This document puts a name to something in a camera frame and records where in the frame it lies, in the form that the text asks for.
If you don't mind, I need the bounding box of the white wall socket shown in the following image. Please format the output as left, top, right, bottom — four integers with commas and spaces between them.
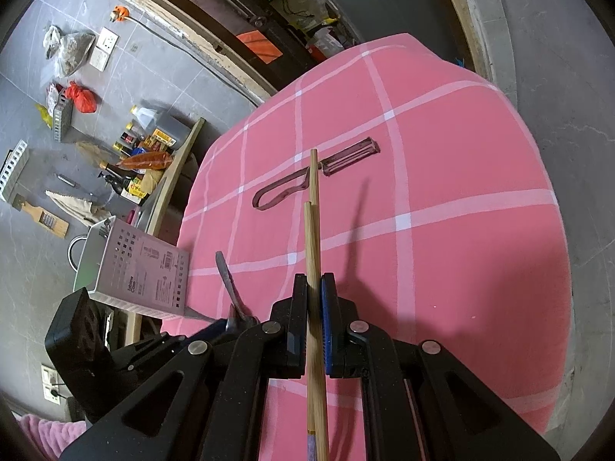
96, 27, 119, 53
41, 364, 73, 404

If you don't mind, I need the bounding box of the worn white door frame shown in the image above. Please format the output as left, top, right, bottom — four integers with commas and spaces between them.
72, 0, 517, 109

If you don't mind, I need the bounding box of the pink checked tablecloth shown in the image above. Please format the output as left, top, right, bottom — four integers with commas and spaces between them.
161, 33, 575, 461

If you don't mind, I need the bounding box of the grey wall rack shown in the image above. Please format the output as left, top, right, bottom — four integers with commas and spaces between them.
50, 96, 74, 142

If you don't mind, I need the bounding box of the steel vegetable peeler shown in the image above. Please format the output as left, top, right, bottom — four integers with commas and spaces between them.
252, 138, 381, 212

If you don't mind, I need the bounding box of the white perforated utensil holder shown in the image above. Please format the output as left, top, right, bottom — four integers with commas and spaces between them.
89, 217, 192, 320

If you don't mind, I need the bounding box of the wooden chopstick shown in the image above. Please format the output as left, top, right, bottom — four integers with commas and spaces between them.
304, 202, 318, 461
309, 149, 331, 461

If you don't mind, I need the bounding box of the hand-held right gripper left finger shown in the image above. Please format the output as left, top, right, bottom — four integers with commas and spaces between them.
60, 274, 308, 461

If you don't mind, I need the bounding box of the wall power cable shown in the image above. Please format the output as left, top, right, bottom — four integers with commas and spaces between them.
126, 13, 272, 103

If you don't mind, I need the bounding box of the large dark sauce jug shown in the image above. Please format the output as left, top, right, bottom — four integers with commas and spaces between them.
131, 106, 193, 149

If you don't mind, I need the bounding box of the white perforated wall rack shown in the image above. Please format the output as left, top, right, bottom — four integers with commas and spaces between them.
0, 140, 30, 201

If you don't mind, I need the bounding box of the clear bag of dried goods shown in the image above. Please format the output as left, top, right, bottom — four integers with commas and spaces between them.
43, 25, 97, 78

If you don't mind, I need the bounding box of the hanging beige cloth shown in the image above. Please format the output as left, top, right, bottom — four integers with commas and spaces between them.
45, 189, 111, 224

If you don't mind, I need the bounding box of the pink fluffy cloth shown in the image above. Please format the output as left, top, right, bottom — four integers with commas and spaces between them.
17, 413, 88, 461

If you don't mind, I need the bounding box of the orange red packet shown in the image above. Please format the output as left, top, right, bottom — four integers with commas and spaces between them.
118, 151, 173, 171

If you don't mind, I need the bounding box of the dark sauce bottle yellow cap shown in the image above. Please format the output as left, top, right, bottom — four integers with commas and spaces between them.
98, 161, 140, 178

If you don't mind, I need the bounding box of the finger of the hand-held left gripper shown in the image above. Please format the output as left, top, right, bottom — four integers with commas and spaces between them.
185, 314, 263, 347

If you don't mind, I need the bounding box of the dark pump bottle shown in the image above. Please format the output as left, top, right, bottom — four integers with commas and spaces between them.
99, 172, 146, 202

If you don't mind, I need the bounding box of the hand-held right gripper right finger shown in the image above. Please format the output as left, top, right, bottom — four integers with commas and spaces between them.
320, 273, 560, 461

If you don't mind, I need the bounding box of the red plastic bag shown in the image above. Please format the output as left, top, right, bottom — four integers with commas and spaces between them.
65, 81, 98, 115

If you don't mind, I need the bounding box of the beige packet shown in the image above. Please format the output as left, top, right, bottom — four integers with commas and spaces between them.
141, 169, 166, 195

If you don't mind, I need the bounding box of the grey metal pan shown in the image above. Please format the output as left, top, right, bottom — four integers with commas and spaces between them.
67, 223, 112, 294

